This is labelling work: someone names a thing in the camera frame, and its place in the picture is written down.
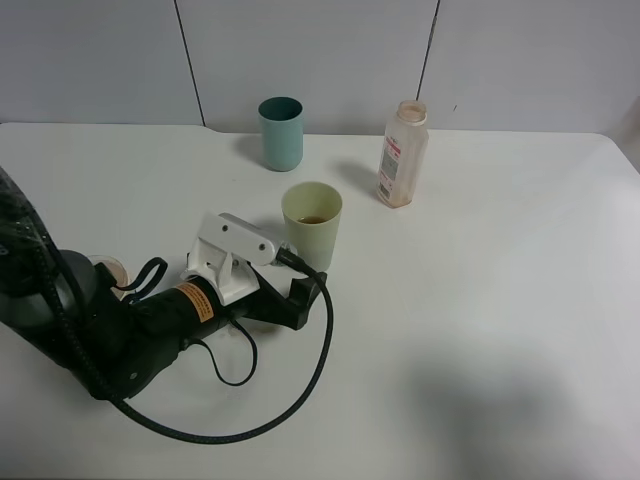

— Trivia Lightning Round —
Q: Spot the light green plastic cup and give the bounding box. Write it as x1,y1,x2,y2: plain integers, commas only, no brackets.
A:
281,181,343,272

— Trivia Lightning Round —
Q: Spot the black left camera cable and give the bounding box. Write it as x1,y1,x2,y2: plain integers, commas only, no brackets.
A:
0,169,336,444

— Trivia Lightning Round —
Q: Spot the blue white ribbed cup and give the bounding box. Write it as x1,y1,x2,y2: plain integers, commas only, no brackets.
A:
89,255,130,300

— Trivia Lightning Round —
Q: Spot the teal plastic cup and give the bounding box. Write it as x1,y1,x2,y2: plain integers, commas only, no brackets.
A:
258,97,303,172

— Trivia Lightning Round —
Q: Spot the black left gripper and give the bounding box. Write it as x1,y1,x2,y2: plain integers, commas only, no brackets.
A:
178,252,329,331

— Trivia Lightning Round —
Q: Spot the clear plastic beverage bottle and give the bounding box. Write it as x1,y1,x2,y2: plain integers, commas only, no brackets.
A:
377,100,429,208

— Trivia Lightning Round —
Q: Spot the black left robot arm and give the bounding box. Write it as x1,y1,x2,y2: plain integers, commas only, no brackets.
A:
1,174,327,400

